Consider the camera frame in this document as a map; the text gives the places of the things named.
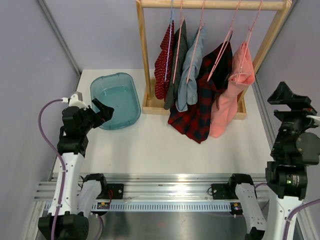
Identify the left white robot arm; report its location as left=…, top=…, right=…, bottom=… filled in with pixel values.
left=37, top=95, right=114, bottom=240

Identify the pink skirt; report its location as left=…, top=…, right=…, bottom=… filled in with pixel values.
left=209, top=49, right=255, bottom=138

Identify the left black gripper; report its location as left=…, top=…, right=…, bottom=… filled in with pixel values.
left=80, top=98, right=114, bottom=134

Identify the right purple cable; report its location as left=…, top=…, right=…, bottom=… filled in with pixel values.
left=254, top=182, right=320, bottom=240

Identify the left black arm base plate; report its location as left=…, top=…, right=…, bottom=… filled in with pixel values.
left=98, top=183, right=125, bottom=200

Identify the pink hanger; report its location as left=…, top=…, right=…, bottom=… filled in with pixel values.
left=172, top=0, right=185, bottom=84
left=229, top=0, right=264, bottom=85
left=186, top=0, right=206, bottom=84
left=207, top=0, right=242, bottom=82

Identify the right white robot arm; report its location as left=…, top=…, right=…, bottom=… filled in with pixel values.
left=226, top=81, right=320, bottom=240

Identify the blue wire hanger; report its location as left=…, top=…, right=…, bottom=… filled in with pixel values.
left=164, top=0, right=175, bottom=83

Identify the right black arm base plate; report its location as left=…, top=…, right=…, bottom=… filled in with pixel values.
left=211, top=183, right=234, bottom=200

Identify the wooden clothes rack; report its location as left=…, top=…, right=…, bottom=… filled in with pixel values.
left=135, top=0, right=293, bottom=116

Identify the red plaid skirt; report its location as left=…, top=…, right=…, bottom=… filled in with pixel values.
left=168, top=43, right=233, bottom=144

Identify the teal plastic basin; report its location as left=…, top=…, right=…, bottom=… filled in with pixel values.
left=90, top=72, right=141, bottom=130

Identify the light blue denim skirt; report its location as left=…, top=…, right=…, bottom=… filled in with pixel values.
left=175, top=26, right=207, bottom=112

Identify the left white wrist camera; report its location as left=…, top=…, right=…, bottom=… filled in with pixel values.
left=68, top=91, right=90, bottom=109

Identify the red polka dot skirt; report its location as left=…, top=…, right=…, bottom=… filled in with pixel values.
left=154, top=21, right=175, bottom=100

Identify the white slotted cable duct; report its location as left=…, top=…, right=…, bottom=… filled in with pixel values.
left=43, top=201, right=232, bottom=212

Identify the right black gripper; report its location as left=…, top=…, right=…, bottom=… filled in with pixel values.
left=268, top=81, right=320, bottom=156

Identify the aluminium mounting rail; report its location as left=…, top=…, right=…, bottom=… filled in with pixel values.
left=33, top=172, right=271, bottom=202

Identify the dark grey dotted skirt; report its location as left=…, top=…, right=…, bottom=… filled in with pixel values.
left=163, top=20, right=188, bottom=110

